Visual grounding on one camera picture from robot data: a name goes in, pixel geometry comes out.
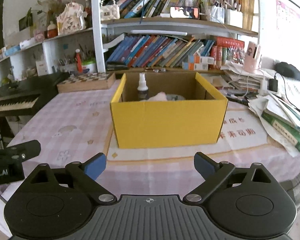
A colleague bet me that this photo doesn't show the wooden chess board box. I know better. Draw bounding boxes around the wooden chess board box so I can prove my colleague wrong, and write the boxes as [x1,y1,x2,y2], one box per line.
[57,73,115,93]

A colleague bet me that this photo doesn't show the black electronic keyboard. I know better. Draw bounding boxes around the black electronic keyboard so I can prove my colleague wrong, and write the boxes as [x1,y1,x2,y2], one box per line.
[0,72,70,117]

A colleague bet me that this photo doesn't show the yellow cardboard box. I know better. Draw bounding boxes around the yellow cardboard box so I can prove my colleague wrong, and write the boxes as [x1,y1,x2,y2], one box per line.
[110,72,228,148]

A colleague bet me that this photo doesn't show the pink checked tablecloth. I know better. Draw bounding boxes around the pink checked tablecloth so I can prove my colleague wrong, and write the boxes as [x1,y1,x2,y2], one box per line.
[11,82,300,195]

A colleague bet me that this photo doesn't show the white paper placemat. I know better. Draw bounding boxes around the white paper placemat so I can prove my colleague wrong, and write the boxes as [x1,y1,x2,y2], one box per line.
[107,105,269,161]

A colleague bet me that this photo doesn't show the green lid white jar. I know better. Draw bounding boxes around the green lid white jar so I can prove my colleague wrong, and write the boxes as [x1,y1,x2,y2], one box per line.
[82,59,97,74]

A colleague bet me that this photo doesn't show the white bookshelf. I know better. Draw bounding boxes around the white bookshelf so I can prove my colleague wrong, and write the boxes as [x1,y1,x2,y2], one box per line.
[0,0,258,87]

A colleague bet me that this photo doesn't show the black power adapter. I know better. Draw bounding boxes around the black power adapter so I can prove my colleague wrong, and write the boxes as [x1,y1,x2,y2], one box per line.
[268,79,278,92]

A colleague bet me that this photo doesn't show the white quilted handbag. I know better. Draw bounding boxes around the white quilted handbag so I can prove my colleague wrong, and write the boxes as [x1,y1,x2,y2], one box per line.
[100,0,120,21]

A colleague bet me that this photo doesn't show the floral decorative ornament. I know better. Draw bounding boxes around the floral decorative ornament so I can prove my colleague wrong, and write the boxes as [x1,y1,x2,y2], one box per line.
[56,2,87,35]

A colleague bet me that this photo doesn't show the green thick book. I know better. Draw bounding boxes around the green thick book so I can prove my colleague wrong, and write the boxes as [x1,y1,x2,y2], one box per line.
[261,111,300,152]

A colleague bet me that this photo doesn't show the pink plush toy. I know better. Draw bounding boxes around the pink plush toy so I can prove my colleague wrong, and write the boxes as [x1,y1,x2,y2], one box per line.
[146,92,167,102]

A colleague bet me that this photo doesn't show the white spray bottle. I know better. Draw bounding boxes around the white spray bottle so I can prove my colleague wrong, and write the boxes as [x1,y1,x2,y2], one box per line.
[137,73,149,101]

